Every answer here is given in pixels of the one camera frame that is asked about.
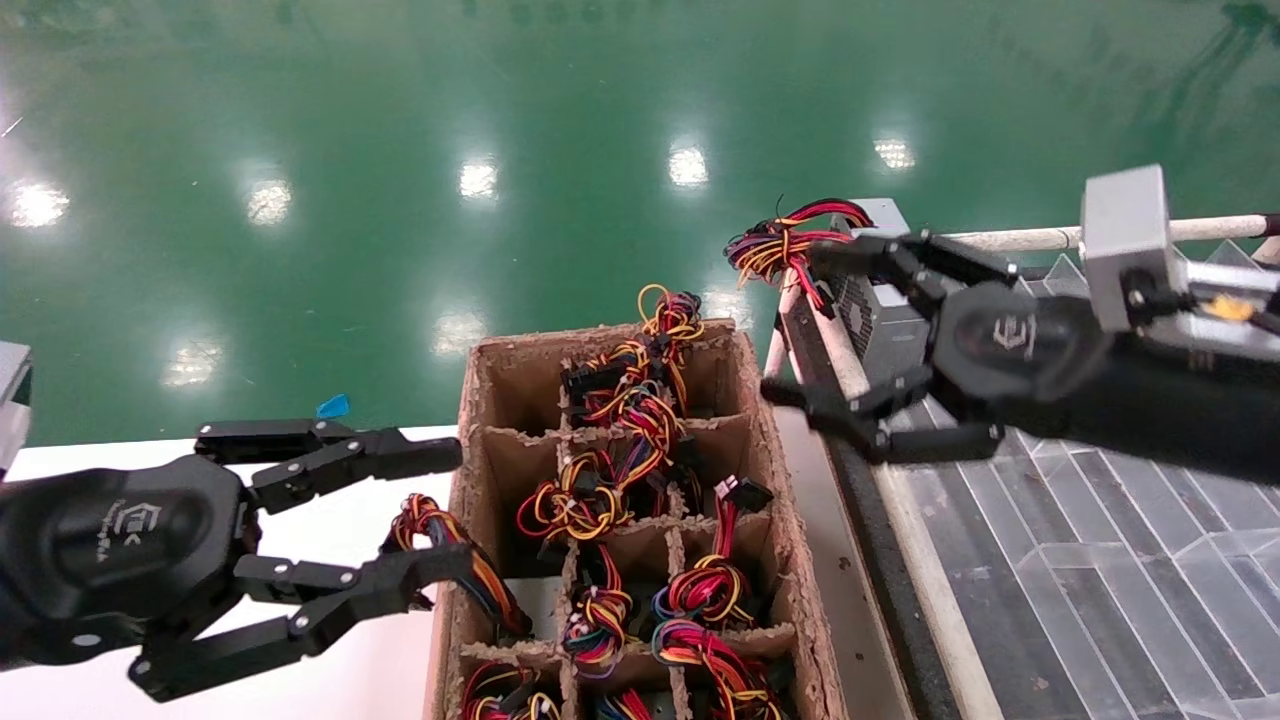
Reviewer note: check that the clear acrylic divider tray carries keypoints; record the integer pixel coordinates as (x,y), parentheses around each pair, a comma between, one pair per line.
(1100,600)

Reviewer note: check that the pale wooden board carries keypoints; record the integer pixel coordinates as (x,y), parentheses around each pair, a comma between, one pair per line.
(830,600)

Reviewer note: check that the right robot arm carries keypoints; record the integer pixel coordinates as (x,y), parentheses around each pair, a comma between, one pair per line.
(1180,410)

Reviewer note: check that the black rack edge strip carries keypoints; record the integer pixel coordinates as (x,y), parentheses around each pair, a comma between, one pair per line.
(900,580)

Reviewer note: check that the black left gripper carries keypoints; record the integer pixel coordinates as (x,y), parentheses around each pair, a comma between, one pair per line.
(130,540)

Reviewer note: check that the brown cardboard divider box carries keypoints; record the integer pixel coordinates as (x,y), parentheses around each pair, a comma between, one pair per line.
(500,370)

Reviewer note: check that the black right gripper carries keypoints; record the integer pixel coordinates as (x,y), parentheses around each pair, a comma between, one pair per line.
(1020,345)

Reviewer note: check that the grey computer power supply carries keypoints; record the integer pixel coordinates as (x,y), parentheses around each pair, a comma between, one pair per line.
(890,335)

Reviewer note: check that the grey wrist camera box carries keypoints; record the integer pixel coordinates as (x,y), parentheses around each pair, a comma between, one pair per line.
(12,400)
(1125,240)

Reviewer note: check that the small blue plastic piece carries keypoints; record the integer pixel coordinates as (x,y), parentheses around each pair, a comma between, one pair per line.
(333,406)

